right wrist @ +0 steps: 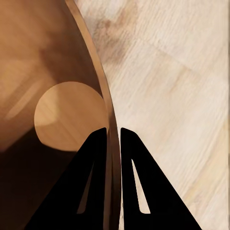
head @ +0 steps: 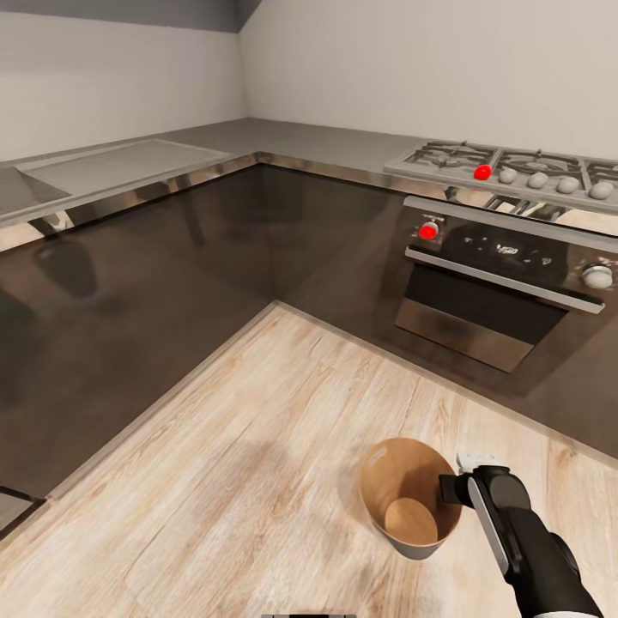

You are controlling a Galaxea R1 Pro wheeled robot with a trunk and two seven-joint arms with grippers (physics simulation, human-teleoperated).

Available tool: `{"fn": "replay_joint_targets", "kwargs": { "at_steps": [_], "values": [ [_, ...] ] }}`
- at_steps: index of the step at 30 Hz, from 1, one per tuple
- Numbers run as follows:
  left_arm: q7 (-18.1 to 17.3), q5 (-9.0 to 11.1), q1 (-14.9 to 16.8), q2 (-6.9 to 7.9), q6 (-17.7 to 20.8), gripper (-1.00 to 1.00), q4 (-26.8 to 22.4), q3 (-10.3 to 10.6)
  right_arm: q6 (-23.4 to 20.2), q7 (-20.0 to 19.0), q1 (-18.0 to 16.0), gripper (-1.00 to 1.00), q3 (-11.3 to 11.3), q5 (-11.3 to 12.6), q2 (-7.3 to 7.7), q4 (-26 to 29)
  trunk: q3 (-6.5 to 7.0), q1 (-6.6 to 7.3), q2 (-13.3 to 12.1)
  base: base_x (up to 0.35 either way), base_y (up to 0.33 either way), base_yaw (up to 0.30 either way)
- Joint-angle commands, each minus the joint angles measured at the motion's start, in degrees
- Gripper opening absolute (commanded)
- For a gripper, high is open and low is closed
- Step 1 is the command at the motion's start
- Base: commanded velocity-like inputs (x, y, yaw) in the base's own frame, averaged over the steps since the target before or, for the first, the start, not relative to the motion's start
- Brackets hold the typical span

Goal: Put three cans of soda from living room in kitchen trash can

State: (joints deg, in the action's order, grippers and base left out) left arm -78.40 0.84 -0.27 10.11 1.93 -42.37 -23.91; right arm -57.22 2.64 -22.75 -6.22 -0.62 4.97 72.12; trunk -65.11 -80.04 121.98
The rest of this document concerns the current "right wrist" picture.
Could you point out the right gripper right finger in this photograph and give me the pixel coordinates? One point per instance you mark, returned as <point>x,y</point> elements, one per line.
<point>168,211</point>

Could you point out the trash can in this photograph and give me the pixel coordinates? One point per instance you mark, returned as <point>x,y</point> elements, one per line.
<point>53,95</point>

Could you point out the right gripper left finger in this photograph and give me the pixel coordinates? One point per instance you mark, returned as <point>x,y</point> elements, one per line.
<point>59,209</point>

